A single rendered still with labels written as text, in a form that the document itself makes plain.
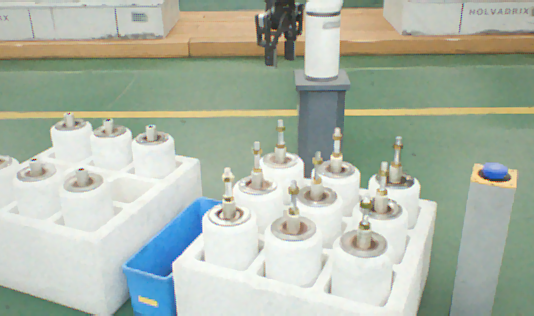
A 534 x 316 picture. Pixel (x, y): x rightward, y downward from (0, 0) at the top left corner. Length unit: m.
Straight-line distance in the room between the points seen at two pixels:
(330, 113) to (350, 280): 0.72
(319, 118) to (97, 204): 0.68
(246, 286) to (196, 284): 0.10
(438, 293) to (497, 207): 0.30
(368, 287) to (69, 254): 0.57
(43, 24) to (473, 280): 2.63
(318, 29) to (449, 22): 1.72
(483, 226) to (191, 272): 0.50
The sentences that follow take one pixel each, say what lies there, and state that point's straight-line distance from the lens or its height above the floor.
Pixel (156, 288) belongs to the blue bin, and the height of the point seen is 0.09.
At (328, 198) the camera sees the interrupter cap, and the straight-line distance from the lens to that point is 1.02.
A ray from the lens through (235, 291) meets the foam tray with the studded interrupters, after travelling 0.95.
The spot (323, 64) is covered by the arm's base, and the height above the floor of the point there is 0.35.
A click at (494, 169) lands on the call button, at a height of 0.33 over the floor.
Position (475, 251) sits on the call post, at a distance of 1.06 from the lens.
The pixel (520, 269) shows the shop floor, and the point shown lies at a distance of 1.37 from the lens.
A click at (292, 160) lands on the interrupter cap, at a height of 0.25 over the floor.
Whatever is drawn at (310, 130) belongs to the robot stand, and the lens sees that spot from 1.54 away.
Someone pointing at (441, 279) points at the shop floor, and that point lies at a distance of 1.28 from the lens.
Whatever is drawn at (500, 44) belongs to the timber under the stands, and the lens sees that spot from 3.16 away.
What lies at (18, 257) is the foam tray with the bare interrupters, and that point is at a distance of 1.26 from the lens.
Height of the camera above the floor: 0.75
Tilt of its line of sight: 25 degrees down
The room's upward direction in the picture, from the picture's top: 1 degrees counter-clockwise
